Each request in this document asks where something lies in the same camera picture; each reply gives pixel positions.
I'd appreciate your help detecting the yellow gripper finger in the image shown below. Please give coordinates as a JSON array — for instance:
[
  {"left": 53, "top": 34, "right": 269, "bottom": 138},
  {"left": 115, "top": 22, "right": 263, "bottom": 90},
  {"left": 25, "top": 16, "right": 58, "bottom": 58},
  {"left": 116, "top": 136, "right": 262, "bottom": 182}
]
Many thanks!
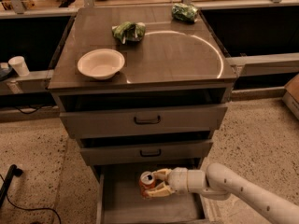
[
  {"left": 144, "top": 182, "right": 174, "bottom": 198},
  {"left": 152, "top": 168, "right": 172, "bottom": 181}
]

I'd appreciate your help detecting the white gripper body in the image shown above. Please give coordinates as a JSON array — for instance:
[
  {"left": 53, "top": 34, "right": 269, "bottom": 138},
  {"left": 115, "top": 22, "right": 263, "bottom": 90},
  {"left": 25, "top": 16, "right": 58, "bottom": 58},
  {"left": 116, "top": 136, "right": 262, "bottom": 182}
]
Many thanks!
[{"left": 167, "top": 167, "right": 188, "bottom": 194}]

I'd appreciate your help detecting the orange coke can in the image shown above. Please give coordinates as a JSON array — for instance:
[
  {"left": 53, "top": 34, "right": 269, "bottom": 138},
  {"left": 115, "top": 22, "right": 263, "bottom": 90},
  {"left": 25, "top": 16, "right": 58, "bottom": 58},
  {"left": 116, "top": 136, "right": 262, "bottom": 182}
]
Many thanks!
[{"left": 139, "top": 171, "right": 156, "bottom": 198}]

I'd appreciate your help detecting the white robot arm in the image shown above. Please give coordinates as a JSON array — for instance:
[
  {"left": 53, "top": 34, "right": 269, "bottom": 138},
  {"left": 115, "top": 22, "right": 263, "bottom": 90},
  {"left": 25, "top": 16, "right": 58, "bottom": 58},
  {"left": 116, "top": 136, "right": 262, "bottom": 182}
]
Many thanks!
[{"left": 139, "top": 163, "right": 299, "bottom": 224}]

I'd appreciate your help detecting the open bottom drawer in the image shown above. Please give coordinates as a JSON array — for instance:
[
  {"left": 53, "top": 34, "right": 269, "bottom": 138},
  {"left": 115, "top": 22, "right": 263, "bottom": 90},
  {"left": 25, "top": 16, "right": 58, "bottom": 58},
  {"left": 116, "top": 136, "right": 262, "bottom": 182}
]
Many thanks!
[{"left": 95, "top": 158, "right": 224, "bottom": 224}]

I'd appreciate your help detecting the grey drawer cabinet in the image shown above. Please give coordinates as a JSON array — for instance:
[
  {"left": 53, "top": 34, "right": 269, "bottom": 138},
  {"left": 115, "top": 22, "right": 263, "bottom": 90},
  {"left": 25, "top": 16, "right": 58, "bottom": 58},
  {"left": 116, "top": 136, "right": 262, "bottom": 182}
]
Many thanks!
[{"left": 47, "top": 4, "right": 239, "bottom": 224}]

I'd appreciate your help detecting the white plastic bowl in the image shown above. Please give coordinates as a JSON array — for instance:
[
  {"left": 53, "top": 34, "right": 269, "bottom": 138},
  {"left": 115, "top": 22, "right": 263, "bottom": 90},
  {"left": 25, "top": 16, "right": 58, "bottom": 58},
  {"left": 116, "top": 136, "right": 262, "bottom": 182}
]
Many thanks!
[{"left": 78, "top": 49, "right": 125, "bottom": 80}]

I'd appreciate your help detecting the cardboard box on floor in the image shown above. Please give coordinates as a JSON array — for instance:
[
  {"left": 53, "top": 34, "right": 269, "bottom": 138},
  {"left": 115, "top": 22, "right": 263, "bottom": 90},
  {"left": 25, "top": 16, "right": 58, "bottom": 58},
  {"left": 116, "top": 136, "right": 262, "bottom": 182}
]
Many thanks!
[{"left": 282, "top": 74, "right": 299, "bottom": 119}]

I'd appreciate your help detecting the green chip bag centre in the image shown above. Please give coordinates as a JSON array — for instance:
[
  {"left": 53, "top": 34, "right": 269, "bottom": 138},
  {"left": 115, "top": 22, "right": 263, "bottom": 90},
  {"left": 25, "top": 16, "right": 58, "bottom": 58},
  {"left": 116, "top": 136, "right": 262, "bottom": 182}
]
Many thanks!
[{"left": 112, "top": 21, "right": 146, "bottom": 44}]

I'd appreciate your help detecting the green chip bag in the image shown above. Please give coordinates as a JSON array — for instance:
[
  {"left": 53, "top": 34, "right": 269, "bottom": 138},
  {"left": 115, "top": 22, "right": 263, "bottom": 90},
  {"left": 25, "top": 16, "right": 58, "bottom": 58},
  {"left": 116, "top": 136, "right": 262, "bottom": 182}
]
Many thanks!
[
  {"left": 112, "top": 21, "right": 146, "bottom": 44},
  {"left": 171, "top": 3, "right": 198, "bottom": 23}
]

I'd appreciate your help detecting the black stand on floor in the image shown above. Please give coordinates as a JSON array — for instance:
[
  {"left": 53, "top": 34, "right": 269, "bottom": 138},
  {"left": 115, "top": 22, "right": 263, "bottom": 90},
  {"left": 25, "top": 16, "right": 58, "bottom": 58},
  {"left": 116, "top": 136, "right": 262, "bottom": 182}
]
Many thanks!
[{"left": 0, "top": 164, "right": 22, "bottom": 208}]

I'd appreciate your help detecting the green chip bag rear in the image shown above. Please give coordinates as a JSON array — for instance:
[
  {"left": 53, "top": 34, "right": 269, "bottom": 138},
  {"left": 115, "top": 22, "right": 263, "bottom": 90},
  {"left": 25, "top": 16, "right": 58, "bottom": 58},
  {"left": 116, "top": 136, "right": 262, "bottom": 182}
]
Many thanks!
[{"left": 171, "top": 3, "right": 198, "bottom": 23}]

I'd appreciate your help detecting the white paper cup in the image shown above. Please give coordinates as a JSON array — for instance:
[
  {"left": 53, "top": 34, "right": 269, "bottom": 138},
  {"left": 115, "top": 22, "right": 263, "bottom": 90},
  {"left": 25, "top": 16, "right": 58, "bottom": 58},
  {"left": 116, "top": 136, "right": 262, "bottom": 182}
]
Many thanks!
[{"left": 8, "top": 56, "right": 29, "bottom": 77}]

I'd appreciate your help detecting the dark round plate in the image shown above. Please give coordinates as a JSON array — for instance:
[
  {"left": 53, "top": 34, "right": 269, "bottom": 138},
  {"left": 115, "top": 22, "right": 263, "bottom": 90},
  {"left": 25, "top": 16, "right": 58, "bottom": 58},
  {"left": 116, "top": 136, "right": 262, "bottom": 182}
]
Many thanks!
[{"left": 0, "top": 63, "right": 13, "bottom": 81}]

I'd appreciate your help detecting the middle drawer black handle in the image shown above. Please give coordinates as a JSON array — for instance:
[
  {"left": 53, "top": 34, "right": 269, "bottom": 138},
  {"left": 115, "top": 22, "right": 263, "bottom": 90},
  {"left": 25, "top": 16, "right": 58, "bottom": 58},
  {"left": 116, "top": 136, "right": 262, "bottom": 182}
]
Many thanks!
[{"left": 139, "top": 149, "right": 162, "bottom": 158}]

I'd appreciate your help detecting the drawer black handle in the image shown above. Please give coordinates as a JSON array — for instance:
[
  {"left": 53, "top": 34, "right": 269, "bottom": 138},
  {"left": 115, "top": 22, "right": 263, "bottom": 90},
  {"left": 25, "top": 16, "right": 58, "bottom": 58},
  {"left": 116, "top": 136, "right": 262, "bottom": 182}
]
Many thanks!
[
  {"left": 134, "top": 115, "right": 161, "bottom": 125},
  {"left": 139, "top": 149, "right": 162, "bottom": 158}
]

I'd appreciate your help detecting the top drawer black handle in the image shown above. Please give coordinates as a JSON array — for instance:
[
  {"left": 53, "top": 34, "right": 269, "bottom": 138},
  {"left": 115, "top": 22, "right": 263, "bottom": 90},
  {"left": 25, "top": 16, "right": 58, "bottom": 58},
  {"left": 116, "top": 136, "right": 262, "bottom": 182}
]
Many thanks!
[{"left": 134, "top": 115, "right": 161, "bottom": 125}]

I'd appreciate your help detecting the black floor cable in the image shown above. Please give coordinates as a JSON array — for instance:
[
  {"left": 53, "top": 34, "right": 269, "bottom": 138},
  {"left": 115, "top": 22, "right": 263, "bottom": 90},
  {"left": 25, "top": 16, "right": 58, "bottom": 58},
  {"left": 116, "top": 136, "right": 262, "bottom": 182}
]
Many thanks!
[{"left": 0, "top": 173, "right": 63, "bottom": 224}]

